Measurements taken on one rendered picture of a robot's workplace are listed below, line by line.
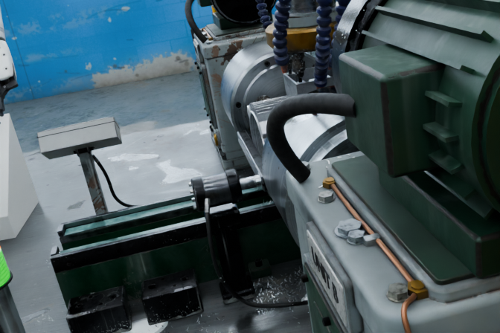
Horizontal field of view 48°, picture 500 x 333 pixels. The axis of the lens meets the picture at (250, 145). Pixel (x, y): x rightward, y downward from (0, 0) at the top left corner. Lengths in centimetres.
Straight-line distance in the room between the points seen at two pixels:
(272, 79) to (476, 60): 89
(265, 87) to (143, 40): 550
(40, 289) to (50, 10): 572
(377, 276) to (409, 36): 18
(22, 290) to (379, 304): 98
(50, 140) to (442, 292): 103
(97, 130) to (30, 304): 38
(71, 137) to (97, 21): 547
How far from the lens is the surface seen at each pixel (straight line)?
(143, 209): 119
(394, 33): 47
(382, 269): 45
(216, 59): 148
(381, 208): 50
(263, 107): 105
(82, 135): 129
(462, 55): 38
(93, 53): 681
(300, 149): 77
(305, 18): 100
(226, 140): 154
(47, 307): 121
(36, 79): 703
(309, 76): 113
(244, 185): 96
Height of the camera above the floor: 142
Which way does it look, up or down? 21 degrees down
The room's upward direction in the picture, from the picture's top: 10 degrees counter-clockwise
